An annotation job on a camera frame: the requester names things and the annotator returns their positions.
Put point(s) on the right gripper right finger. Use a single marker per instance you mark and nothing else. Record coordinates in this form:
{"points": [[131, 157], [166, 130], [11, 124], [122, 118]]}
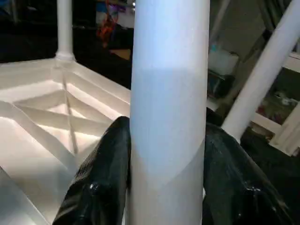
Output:
{"points": [[239, 187]]}

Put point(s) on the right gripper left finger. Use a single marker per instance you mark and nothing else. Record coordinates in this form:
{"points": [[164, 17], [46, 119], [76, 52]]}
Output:
{"points": [[98, 187]]}

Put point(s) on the white plastic table top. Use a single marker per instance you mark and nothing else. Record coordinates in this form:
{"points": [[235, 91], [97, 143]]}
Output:
{"points": [[42, 122]]}

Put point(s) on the white glass door cabinet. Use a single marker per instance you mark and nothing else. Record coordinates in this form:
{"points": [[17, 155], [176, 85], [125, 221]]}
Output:
{"points": [[286, 136]]}

